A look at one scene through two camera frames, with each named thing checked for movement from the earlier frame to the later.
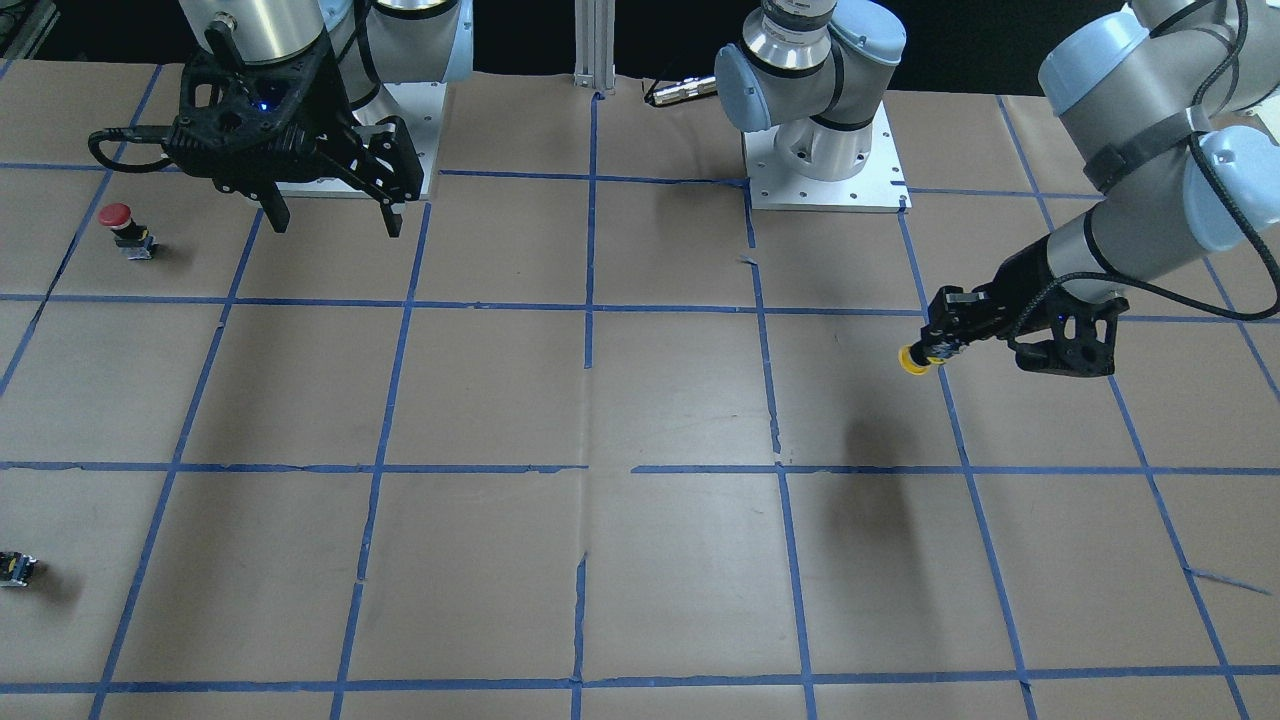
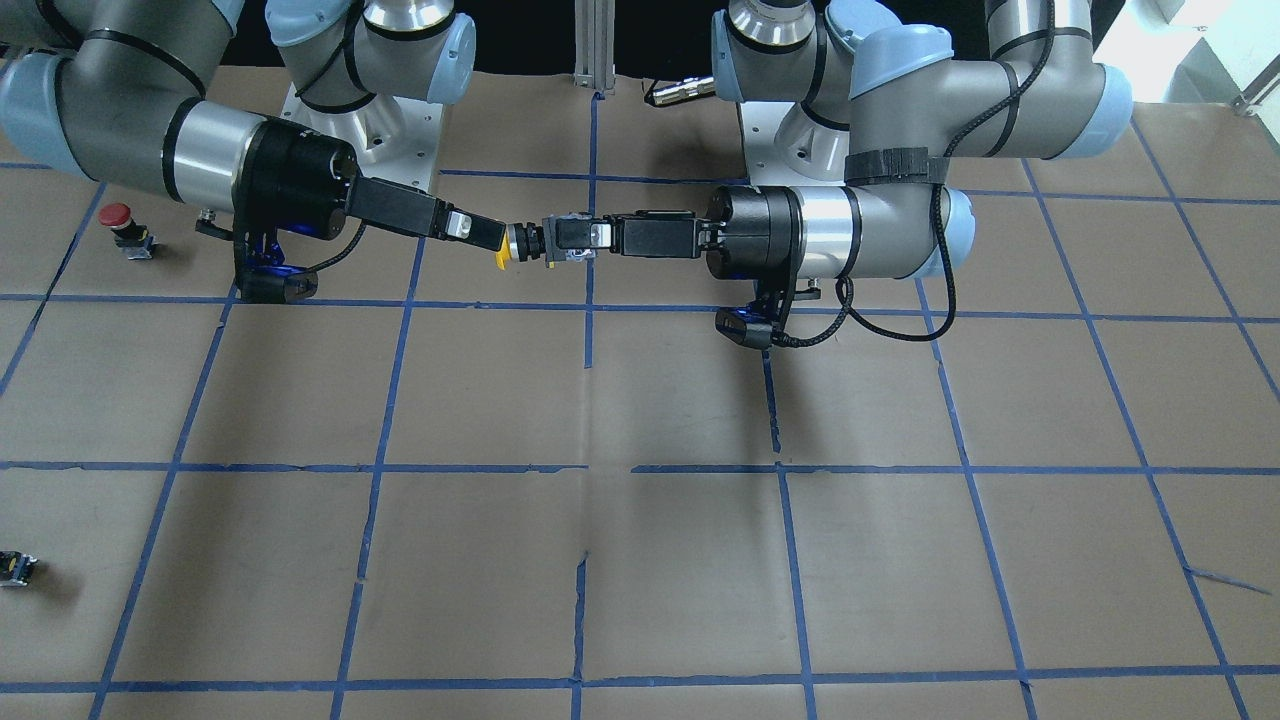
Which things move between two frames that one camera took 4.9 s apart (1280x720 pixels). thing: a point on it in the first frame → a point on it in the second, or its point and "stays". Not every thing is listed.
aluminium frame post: [594, 44] stays
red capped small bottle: [131, 240] stays
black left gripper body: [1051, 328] → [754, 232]
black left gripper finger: [950, 321] → [582, 231]
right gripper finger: [276, 210] → [483, 231]
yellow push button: [910, 366] → [521, 243]
